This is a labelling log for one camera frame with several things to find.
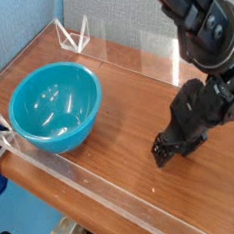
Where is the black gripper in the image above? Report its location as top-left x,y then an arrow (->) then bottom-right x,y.
147,114 -> 211,170

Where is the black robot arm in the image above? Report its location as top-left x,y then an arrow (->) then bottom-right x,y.
152,0 -> 234,167

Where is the blue plastic bowl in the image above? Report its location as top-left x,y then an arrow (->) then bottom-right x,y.
8,62 -> 102,154

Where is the clear acrylic back barrier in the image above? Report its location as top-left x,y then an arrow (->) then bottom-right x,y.
78,21 -> 234,124

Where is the clear acrylic barrier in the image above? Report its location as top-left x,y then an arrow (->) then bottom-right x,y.
0,133 -> 207,234
78,21 -> 234,124

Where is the clear acrylic front barrier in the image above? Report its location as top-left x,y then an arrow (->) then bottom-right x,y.
0,133 -> 207,234

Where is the clear acrylic corner bracket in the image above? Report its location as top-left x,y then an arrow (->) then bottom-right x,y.
54,15 -> 90,53

